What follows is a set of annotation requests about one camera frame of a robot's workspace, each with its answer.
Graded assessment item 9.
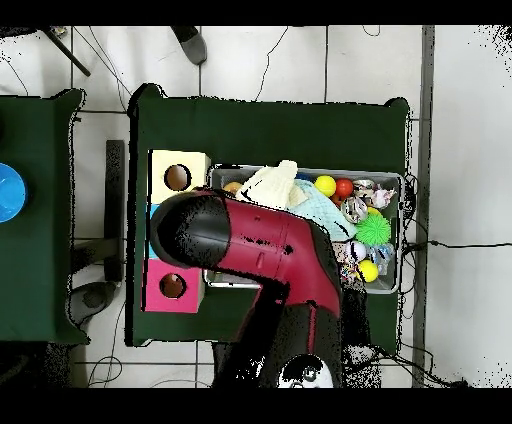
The cream cloth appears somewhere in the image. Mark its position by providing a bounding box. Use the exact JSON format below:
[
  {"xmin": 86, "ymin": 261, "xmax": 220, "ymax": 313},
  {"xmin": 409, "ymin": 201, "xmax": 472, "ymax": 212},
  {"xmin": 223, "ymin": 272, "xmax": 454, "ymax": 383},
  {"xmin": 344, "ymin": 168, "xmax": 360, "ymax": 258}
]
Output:
[{"xmin": 235, "ymin": 159, "xmax": 299, "ymax": 211}]

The wooden box with three holes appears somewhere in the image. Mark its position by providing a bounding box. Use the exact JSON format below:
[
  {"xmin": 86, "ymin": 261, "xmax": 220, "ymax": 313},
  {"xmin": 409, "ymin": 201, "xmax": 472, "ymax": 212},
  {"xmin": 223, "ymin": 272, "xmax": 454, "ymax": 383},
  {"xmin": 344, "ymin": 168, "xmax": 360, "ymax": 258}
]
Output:
[{"xmin": 141, "ymin": 149, "xmax": 212, "ymax": 314}]

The silver mesh bin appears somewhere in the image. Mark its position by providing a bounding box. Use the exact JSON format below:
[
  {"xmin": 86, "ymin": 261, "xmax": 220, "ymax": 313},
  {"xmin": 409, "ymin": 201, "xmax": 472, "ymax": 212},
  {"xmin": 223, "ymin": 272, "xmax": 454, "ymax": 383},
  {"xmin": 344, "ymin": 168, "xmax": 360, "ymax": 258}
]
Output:
[{"xmin": 204, "ymin": 163, "xmax": 403, "ymax": 295}]

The mint green cloth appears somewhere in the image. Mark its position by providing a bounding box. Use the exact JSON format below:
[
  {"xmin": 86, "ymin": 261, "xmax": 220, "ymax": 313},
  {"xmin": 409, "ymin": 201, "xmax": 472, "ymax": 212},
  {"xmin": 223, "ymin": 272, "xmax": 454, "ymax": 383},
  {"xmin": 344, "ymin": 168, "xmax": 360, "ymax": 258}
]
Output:
[{"xmin": 287, "ymin": 178, "xmax": 358, "ymax": 243}]

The large yellow ball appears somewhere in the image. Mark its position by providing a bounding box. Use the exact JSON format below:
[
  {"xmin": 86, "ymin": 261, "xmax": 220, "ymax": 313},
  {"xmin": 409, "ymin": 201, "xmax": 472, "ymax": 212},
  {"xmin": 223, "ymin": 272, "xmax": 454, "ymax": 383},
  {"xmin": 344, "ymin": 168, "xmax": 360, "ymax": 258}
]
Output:
[{"xmin": 313, "ymin": 174, "xmax": 338, "ymax": 198}]

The dark green table cloth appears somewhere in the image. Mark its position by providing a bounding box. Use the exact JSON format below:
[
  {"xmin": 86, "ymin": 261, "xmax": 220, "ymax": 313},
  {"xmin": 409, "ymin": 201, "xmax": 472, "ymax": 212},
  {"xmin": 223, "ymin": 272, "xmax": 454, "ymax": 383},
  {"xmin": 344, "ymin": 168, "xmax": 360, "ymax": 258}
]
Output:
[
  {"xmin": 0, "ymin": 89, "xmax": 90, "ymax": 346},
  {"xmin": 126, "ymin": 82, "xmax": 411, "ymax": 355}
]

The orange ball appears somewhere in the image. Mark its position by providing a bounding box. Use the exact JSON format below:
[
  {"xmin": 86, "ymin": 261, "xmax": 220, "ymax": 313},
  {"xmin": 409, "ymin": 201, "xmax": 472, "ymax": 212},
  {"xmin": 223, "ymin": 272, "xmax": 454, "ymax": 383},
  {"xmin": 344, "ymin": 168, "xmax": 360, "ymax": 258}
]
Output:
[{"xmin": 334, "ymin": 178, "xmax": 355, "ymax": 199}]

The white baseball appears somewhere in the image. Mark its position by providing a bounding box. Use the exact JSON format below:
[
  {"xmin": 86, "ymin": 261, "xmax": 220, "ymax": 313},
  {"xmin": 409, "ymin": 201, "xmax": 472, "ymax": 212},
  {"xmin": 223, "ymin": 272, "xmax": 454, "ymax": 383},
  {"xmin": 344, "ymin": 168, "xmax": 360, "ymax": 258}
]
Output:
[{"xmin": 346, "ymin": 240, "xmax": 368, "ymax": 262}]

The large green spiky ball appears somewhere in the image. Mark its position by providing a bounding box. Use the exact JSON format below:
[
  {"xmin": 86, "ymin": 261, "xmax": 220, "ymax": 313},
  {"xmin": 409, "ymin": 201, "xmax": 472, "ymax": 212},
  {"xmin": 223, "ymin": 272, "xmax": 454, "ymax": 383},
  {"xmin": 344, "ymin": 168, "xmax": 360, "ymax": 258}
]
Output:
[{"xmin": 355, "ymin": 213, "xmax": 392, "ymax": 247}]

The small yellow ball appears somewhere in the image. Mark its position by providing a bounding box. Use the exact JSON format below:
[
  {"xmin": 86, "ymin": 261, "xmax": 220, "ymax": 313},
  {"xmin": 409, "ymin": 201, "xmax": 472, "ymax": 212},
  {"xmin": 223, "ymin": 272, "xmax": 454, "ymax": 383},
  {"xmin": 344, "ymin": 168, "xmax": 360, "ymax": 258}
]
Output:
[{"xmin": 357, "ymin": 259, "xmax": 380, "ymax": 284}]

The black upright panel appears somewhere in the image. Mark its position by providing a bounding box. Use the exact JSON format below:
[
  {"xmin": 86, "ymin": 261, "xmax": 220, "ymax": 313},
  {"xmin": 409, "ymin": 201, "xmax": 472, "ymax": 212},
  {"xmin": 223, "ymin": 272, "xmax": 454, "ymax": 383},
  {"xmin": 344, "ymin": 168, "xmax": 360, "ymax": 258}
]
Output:
[{"xmin": 104, "ymin": 139, "xmax": 126, "ymax": 281}]

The grey stand base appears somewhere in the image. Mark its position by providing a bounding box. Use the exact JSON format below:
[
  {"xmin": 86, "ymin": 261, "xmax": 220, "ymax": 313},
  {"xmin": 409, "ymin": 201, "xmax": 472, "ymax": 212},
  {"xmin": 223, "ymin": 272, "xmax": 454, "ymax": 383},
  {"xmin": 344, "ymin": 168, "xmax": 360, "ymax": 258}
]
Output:
[{"xmin": 67, "ymin": 281, "xmax": 117, "ymax": 325}]

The blue bowl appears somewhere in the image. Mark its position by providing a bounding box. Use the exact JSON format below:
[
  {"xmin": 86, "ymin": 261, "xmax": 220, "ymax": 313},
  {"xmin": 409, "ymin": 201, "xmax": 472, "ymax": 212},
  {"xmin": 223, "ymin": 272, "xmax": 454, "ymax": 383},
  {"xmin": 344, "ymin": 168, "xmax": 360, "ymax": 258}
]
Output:
[{"xmin": 0, "ymin": 162, "xmax": 29, "ymax": 224}]

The black tripod leg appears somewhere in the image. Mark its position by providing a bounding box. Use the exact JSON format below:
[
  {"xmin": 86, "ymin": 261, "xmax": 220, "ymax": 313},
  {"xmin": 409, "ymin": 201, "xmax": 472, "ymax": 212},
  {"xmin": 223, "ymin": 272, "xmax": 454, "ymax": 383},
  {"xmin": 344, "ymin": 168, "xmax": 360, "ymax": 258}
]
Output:
[{"xmin": 41, "ymin": 26, "xmax": 92, "ymax": 77}]

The black floor cable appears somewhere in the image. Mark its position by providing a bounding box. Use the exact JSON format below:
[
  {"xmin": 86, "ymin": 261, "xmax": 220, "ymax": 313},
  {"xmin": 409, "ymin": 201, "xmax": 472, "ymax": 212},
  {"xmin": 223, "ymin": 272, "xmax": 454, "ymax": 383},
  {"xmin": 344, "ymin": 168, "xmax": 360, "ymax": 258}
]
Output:
[{"xmin": 403, "ymin": 238, "xmax": 512, "ymax": 253}]

